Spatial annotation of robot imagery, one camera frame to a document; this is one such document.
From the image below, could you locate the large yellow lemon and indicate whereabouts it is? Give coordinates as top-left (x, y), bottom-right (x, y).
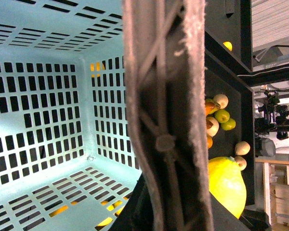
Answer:
top-left (208, 156), bottom-right (247, 219)

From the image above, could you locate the brown basket handle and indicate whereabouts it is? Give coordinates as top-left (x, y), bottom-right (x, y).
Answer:
top-left (122, 0), bottom-right (214, 231)

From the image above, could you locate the light blue plastic basket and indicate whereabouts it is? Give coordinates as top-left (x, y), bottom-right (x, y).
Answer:
top-left (0, 0), bottom-right (141, 231)

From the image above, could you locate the beige pear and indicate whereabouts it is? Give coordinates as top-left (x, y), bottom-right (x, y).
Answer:
top-left (213, 94), bottom-right (229, 109)

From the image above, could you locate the green apple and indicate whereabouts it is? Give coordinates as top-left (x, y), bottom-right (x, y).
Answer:
top-left (214, 109), bottom-right (230, 124)

